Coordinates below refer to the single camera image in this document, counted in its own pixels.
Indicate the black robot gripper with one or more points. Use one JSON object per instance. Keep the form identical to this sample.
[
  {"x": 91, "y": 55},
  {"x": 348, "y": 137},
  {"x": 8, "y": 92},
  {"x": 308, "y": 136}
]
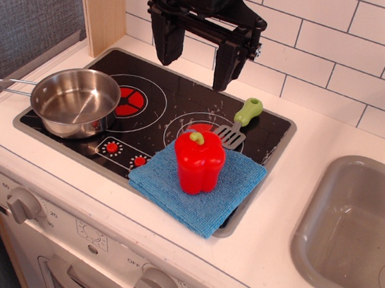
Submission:
[{"x": 230, "y": 24}]

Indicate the green handled grey spatula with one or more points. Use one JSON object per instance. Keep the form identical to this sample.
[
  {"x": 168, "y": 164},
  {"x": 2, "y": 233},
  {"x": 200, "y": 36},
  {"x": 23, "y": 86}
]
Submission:
[{"x": 231, "y": 137}]

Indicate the stainless steel pot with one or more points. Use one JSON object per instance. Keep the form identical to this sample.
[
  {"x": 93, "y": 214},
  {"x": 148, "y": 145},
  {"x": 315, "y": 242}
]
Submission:
[{"x": 71, "y": 104}]

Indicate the black toy stove top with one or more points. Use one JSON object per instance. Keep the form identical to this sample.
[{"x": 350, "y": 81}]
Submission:
[{"x": 156, "y": 106}]

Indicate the red toy bell pepper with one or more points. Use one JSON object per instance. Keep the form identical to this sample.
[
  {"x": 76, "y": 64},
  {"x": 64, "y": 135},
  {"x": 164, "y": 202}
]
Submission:
[{"x": 200, "y": 159}]

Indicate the wooden side panel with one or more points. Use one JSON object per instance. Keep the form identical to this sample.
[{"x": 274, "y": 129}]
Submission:
[{"x": 105, "y": 24}]

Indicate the blue folded cloth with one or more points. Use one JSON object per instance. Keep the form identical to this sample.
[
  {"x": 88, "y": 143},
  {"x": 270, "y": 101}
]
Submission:
[{"x": 202, "y": 213}]

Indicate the grey left oven knob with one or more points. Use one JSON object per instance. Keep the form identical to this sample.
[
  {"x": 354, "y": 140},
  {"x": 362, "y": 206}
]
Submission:
[{"x": 23, "y": 205}]

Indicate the grey toy sink basin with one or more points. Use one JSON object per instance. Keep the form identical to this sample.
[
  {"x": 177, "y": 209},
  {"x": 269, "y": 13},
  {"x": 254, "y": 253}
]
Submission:
[{"x": 340, "y": 240}]

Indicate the grey oven door handle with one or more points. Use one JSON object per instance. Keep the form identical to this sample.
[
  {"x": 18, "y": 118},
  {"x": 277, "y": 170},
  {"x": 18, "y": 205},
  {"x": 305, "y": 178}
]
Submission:
[{"x": 66, "y": 275}]

